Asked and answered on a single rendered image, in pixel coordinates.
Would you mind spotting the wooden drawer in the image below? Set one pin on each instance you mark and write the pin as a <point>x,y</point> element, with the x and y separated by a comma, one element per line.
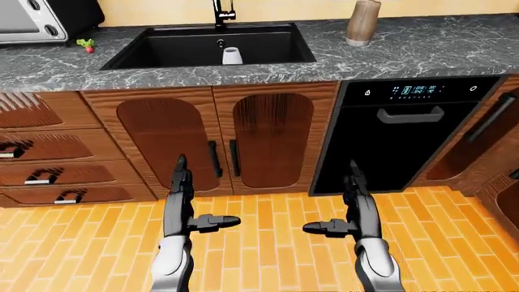
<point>89,194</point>
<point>57,146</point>
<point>36,111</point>
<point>77,173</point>

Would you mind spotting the wooden corner cabinet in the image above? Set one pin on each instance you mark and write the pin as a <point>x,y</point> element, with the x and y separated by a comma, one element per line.
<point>500,191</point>

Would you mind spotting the black dishwasher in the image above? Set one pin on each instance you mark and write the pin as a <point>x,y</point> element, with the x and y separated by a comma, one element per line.
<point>401,134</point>

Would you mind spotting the white cup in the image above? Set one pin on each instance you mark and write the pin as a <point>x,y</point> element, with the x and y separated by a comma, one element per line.
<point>232,56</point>

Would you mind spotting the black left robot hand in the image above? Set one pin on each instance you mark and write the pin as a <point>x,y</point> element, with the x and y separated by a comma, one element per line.
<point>175,207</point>

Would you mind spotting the red radish with leaves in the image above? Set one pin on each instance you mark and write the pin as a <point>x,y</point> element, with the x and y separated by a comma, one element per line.
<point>87,44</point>

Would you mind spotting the wooden cabinet door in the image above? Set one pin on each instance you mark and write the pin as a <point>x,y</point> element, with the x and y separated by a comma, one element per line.
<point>158,137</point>
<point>275,137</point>

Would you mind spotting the black sink faucet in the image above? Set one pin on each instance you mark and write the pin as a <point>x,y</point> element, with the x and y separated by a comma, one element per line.
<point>222,13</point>

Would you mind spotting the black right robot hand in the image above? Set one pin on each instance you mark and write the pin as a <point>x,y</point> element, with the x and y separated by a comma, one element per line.
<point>365,210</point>

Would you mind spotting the beige ceramic vase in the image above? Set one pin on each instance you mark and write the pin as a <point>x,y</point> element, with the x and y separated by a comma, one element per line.
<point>361,22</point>

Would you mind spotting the silver toaster oven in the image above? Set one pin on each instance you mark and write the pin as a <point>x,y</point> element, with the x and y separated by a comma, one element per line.
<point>36,19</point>

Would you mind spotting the grey marble countertop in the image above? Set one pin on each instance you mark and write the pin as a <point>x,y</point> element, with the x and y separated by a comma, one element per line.
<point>405,51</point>

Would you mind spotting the black sink basin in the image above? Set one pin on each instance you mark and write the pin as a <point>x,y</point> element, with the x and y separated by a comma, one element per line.
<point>211,48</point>

